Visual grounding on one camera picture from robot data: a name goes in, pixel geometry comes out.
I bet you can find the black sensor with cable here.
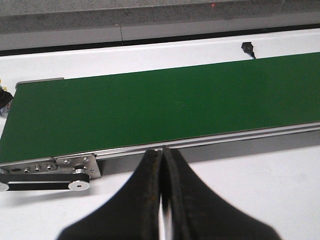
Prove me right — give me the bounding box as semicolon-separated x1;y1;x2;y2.
241;42;256;59

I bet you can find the steel conveyor end bracket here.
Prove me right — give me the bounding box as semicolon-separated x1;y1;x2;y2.
0;153;101;179

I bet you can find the green conveyor belt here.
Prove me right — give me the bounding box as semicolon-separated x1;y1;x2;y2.
0;52;320;163

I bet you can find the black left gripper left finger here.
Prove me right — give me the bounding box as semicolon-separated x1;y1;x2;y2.
58;150;161;240

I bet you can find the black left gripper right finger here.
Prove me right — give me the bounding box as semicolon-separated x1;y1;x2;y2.
161;148;280;240

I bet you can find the aluminium conveyor side rail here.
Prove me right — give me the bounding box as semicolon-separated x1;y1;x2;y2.
94;121;320;160

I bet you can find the black timing belt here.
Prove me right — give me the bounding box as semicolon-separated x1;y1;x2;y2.
0;169;90;192

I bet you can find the silver belt pulley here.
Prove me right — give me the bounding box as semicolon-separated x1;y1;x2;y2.
68;180;90;191

